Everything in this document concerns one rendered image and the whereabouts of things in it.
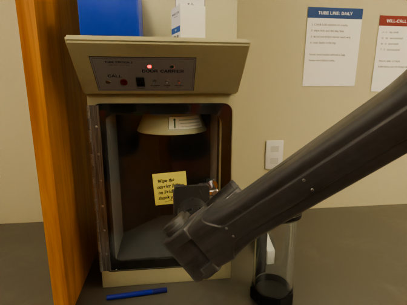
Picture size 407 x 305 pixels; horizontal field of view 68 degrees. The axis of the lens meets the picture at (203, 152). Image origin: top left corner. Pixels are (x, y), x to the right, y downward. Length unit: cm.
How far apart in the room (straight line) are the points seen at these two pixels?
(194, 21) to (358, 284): 73
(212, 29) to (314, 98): 65
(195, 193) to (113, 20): 33
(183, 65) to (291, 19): 69
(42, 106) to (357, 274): 85
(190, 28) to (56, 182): 39
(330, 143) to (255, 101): 88
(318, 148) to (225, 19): 46
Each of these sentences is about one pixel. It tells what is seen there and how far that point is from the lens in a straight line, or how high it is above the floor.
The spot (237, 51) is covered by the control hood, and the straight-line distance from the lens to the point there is 58.
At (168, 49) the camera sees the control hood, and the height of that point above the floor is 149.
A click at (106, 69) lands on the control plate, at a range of 60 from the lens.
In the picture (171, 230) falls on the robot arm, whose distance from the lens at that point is 40.
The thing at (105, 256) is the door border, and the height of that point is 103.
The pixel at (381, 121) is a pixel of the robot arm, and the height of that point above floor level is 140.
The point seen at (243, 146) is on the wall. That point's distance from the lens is 116.
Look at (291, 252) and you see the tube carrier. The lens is 71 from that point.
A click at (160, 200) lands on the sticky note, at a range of 71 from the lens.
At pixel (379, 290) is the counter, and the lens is 91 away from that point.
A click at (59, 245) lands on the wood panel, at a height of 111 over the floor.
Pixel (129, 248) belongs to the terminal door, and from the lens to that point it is 76.
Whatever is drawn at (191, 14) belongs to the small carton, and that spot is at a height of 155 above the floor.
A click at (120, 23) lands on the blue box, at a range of 57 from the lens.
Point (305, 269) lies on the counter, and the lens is 92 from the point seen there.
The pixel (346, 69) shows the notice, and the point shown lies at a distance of 129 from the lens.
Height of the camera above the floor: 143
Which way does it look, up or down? 13 degrees down
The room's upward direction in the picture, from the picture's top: straight up
